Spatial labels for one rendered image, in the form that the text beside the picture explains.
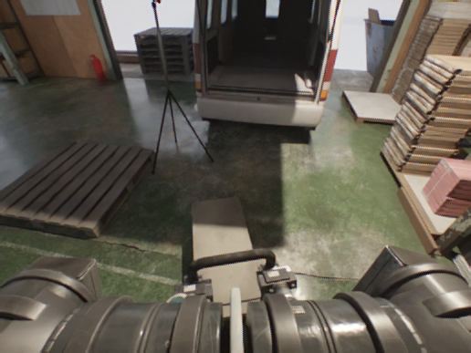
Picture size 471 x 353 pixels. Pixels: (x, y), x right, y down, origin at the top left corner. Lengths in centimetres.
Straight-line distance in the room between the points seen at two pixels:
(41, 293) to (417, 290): 40
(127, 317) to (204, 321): 7
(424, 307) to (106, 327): 30
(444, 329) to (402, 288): 5
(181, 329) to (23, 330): 15
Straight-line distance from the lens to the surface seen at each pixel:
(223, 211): 177
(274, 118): 268
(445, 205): 250
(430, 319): 31
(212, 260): 89
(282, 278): 93
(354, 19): 651
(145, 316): 26
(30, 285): 35
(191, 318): 24
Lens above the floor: 154
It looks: 40 degrees down
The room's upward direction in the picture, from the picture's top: 1 degrees clockwise
